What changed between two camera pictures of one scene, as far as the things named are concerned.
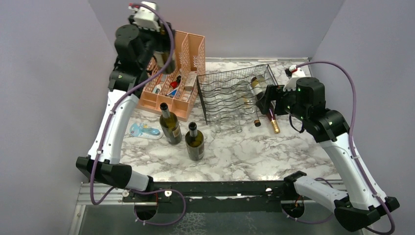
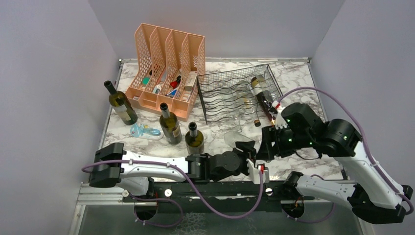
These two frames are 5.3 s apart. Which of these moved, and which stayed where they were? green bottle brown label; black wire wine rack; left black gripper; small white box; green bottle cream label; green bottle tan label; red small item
Moved: left black gripper; green bottle cream label
Stayed: green bottle tan label; red small item; black wire wine rack; green bottle brown label; small white box
